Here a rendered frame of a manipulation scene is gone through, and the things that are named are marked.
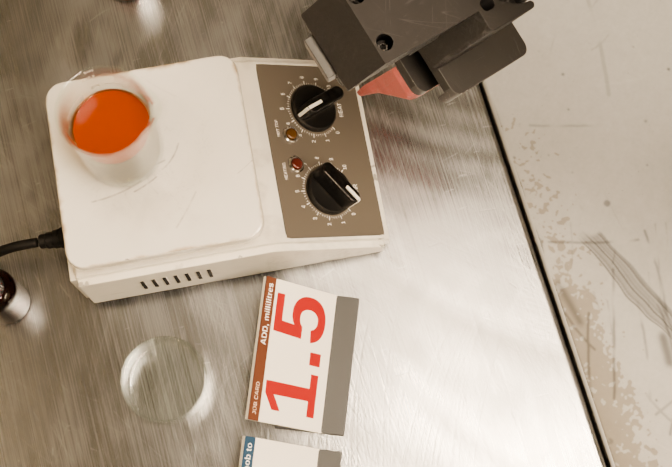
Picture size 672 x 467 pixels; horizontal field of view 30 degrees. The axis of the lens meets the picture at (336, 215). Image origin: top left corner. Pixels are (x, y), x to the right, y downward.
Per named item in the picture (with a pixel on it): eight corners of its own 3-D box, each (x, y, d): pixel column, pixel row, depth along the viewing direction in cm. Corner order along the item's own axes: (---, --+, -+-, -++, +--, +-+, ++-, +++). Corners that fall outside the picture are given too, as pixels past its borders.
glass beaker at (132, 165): (79, 194, 76) (49, 153, 68) (82, 110, 77) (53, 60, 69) (178, 192, 76) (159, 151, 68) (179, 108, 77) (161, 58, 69)
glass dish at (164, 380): (123, 345, 82) (117, 340, 80) (207, 337, 82) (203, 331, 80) (128, 430, 80) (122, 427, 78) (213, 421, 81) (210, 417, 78)
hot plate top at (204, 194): (236, 56, 79) (234, 50, 78) (268, 239, 76) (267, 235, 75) (45, 89, 78) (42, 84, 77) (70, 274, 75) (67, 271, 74)
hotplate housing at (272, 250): (353, 73, 87) (354, 27, 79) (389, 255, 83) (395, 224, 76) (34, 129, 86) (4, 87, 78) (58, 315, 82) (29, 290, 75)
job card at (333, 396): (359, 299, 83) (360, 286, 79) (344, 436, 80) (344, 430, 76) (267, 288, 83) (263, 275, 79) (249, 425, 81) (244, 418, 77)
